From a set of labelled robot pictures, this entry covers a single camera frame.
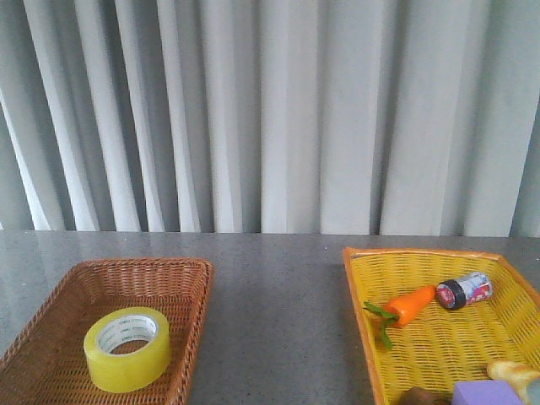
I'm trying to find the yellow tape roll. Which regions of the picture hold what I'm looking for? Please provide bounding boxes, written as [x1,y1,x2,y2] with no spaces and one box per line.
[84,306,172,393]

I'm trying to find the grey pleated curtain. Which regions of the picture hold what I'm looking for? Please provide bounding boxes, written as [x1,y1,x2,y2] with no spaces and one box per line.
[1,1,539,237]

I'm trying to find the orange toy carrot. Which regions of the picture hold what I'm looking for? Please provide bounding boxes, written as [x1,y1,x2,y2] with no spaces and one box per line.
[363,285,436,350]

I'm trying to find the small jar with black lid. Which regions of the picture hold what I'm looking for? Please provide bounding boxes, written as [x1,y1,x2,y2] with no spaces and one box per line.
[435,272,494,311]

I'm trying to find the yellow plastic woven basket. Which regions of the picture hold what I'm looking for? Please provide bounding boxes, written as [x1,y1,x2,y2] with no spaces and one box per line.
[343,247,539,404]

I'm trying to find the brown round toy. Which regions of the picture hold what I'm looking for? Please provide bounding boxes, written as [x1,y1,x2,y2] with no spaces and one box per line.
[397,386,447,405]

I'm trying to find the brown wicker basket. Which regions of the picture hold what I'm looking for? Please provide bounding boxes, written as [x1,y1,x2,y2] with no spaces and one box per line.
[1,257,214,404]

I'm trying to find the purple foam block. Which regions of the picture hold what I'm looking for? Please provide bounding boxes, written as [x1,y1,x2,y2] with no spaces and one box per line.
[451,380,523,405]

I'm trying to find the toy bread loaf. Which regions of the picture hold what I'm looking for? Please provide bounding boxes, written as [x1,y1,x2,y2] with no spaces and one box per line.
[487,360,539,404]

